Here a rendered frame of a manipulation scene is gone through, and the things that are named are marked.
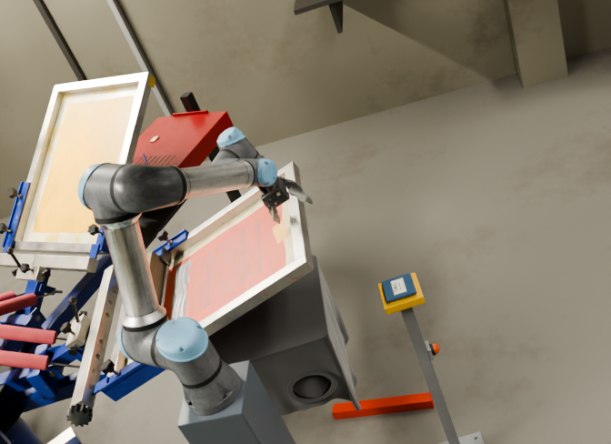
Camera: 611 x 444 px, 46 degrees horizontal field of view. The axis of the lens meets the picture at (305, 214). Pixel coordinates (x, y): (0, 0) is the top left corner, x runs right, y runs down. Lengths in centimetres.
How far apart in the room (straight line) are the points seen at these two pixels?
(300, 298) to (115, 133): 115
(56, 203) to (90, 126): 36
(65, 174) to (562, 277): 235
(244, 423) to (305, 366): 54
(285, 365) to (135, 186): 94
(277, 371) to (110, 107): 145
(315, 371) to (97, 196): 101
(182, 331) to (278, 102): 380
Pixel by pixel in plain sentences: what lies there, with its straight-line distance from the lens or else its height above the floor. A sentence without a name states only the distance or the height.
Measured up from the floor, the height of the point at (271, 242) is 123.
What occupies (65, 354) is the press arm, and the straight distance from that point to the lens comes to 265.
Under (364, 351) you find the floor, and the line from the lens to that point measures 355.
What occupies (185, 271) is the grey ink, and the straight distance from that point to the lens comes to 253.
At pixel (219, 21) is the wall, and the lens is 524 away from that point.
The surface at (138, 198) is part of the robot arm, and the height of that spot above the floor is 177.
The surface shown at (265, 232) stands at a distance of 234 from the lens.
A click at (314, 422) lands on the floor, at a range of 337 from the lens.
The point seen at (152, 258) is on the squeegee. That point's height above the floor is 120.
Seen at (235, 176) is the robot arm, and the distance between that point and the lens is 185.
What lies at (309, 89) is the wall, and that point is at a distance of 538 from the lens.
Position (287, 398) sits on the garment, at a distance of 249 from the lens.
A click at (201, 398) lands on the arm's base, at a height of 125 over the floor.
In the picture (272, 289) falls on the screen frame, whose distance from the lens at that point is 206.
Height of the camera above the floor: 249
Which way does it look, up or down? 33 degrees down
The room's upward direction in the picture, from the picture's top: 23 degrees counter-clockwise
